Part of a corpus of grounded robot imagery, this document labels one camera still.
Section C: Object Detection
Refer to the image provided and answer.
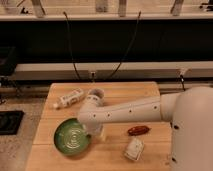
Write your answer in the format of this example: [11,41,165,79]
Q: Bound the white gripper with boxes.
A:
[87,124,106,140]

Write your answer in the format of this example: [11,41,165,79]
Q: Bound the green ceramic bowl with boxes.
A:
[54,118,91,156]

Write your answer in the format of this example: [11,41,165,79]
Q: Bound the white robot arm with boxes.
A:
[77,87,213,171]

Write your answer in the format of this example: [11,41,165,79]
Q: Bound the white paper cup with coffee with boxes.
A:
[88,88,104,99]

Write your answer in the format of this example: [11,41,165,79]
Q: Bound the white plastic bottle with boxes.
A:
[53,88,84,109]

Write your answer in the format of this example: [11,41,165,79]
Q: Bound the white wrapped packet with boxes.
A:
[124,138,144,161]

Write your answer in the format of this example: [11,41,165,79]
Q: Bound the brown chili pepper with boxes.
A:
[127,126,150,136]

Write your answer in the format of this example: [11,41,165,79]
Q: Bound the black floor mat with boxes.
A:
[0,110,24,135]

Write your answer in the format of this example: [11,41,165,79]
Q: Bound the black box at left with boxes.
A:
[0,47,17,76]

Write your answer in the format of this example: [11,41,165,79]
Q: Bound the white wall power outlet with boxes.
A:
[89,70,97,82]

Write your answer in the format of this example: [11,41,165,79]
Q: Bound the black cable left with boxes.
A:
[62,11,82,81]

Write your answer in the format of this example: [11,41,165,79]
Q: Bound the black cable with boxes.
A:
[105,10,142,81]
[62,11,82,81]

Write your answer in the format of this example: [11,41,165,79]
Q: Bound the black cable right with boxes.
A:
[105,10,142,81]

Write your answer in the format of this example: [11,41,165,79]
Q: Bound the right wall outlet with cable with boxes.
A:
[179,68,188,91]

